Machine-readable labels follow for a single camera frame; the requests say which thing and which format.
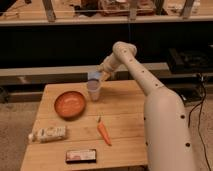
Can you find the ceramic cup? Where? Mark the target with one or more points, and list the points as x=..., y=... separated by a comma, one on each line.
x=93, y=88

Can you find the white plastic bottle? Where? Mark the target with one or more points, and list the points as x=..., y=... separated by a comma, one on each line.
x=48, y=134

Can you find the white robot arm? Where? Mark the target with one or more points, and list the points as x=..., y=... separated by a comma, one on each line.
x=169, y=145

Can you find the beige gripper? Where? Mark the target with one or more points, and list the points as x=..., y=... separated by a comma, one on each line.
x=108, y=66

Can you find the grey metal shelf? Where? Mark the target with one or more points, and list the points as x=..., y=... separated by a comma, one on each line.
x=19, y=76

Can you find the white sponge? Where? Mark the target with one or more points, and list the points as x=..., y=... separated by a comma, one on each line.
x=94, y=75

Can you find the wooden table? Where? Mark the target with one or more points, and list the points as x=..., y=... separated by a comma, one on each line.
x=120, y=107

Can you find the orange wooden bowl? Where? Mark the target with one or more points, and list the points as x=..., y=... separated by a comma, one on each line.
x=70, y=104

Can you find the orange carrot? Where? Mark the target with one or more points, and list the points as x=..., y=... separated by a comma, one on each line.
x=103, y=132

